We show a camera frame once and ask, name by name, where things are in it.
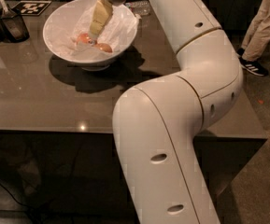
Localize person in khaki trousers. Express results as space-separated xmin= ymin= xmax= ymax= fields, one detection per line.
xmin=240 ymin=0 xmax=270 ymax=63

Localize red apple with sticker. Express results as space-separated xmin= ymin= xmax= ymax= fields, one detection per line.
xmin=77 ymin=33 xmax=97 ymax=46

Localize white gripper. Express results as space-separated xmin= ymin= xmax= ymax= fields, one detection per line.
xmin=89 ymin=0 xmax=126 ymax=39

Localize white bowl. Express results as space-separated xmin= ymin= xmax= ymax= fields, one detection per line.
xmin=42 ymin=0 xmax=139 ymax=72

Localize orange apple right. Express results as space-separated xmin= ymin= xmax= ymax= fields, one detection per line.
xmin=94 ymin=43 xmax=112 ymax=53

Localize black floor cable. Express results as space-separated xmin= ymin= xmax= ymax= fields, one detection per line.
xmin=0 ymin=168 xmax=42 ymax=224

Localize black sneaker white stripes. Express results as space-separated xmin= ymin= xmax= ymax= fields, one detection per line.
xmin=239 ymin=57 xmax=269 ymax=77

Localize black scoop cup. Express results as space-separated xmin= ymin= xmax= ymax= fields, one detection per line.
xmin=0 ymin=0 xmax=29 ymax=43

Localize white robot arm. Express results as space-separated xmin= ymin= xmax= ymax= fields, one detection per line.
xmin=112 ymin=0 xmax=243 ymax=224

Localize black white marker tag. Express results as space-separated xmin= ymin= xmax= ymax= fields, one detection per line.
xmin=13 ymin=0 xmax=51 ymax=16

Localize white plastic bag liner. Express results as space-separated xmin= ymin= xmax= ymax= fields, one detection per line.
xmin=51 ymin=2 xmax=141 ymax=58

